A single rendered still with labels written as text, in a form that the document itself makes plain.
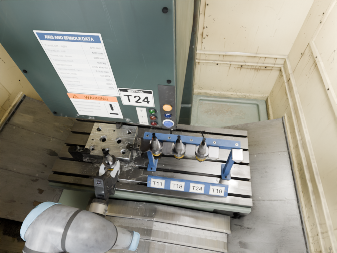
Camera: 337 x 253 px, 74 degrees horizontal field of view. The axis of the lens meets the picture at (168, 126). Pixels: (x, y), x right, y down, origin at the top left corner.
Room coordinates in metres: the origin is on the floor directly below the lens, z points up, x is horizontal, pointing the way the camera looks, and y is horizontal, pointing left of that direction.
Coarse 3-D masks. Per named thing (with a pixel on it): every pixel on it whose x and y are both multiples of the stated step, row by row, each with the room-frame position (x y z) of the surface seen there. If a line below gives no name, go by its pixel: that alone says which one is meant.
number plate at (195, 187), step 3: (192, 183) 0.45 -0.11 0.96; (192, 186) 0.44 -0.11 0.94; (195, 186) 0.43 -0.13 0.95; (198, 186) 0.43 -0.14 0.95; (201, 186) 0.43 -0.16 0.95; (192, 189) 0.42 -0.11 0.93; (195, 189) 0.42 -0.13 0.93; (198, 189) 0.42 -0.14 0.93; (201, 189) 0.42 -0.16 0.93; (198, 192) 0.41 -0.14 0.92; (201, 192) 0.41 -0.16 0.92
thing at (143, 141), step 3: (141, 141) 0.58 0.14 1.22; (144, 141) 0.58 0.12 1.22; (147, 141) 0.58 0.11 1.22; (150, 141) 0.58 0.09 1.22; (141, 144) 0.56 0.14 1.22; (144, 144) 0.56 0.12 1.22; (147, 144) 0.56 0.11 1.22; (141, 147) 0.55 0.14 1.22; (144, 147) 0.55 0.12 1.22; (147, 147) 0.55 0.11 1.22; (141, 150) 0.53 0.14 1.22; (144, 150) 0.53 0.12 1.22; (147, 150) 0.53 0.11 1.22
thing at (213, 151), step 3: (210, 147) 0.52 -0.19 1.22; (213, 147) 0.52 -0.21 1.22; (216, 147) 0.52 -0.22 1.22; (210, 150) 0.51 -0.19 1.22; (213, 150) 0.51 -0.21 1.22; (216, 150) 0.51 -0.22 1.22; (210, 153) 0.49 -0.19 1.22; (213, 153) 0.49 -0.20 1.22; (216, 153) 0.49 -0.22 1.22; (210, 156) 0.48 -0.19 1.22; (213, 156) 0.47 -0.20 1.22; (216, 156) 0.47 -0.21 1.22; (213, 159) 0.46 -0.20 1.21
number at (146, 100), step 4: (136, 96) 0.45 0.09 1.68; (140, 96) 0.44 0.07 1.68; (144, 96) 0.44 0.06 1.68; (148, 96) 0.44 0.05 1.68; (136, 100) 0.45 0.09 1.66; (140, 100) 0.44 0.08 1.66; (144, 100) 0.44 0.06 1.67; (148, 100) 0.44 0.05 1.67; (144, 104) 0.44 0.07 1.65; (148, 104) 0.44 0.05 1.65
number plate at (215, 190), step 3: (210, 186) 0.43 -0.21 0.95; (213, 186) 0.42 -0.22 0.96; (216, 186) 0.42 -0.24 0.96; (210, 189) 0.41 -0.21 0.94; (213, 189) 0.41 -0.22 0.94; (216, 189) 0.41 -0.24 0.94; (219, 189) 0.41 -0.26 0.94; (222, 189) 0.41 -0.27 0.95; (210, 192) 0.40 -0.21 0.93; (213, 192) 0.40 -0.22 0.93; (216, 192) 0.40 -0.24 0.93; (219, 192) 0.40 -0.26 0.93; (222, 192) 0.40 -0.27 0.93; (222, 195) 0.38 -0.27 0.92
